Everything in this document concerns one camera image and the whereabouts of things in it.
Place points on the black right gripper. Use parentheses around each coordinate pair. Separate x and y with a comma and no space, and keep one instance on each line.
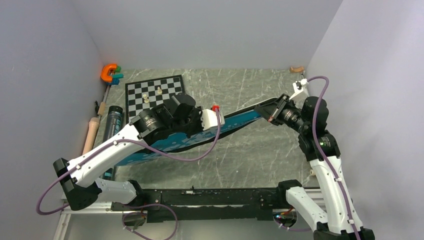
(283,102)

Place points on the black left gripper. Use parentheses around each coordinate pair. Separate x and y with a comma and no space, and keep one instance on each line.
(197,112)

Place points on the blue racket bag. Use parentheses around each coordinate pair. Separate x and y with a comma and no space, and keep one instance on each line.
(179,142)

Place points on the black shuttlecock tube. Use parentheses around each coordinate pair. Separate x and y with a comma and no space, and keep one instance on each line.
(112,127)

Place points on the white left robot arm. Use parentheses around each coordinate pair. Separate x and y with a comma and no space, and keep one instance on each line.
(80,177)

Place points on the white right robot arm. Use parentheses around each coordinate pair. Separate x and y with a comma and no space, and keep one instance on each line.
(339,220)

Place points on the cream chess piece front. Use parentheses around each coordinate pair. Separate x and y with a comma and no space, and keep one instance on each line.
(145,98)

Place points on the small wooden arch block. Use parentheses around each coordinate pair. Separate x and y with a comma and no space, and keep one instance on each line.
(299,69)

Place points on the black white chessboard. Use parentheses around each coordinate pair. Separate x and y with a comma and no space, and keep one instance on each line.
(134,103)

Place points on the teal toy blocks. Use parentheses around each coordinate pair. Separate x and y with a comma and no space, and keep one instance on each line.
(116,75)

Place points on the orange horseshoe magnet toy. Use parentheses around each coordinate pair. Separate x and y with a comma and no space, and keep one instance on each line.
(107,72)

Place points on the beige wooden roller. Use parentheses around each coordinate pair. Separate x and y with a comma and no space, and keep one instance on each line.
(93,126)

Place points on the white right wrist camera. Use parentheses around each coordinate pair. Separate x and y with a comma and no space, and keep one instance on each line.
(300,90)

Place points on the small tan stick handle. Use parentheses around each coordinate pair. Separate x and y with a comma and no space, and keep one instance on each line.
(101,109)

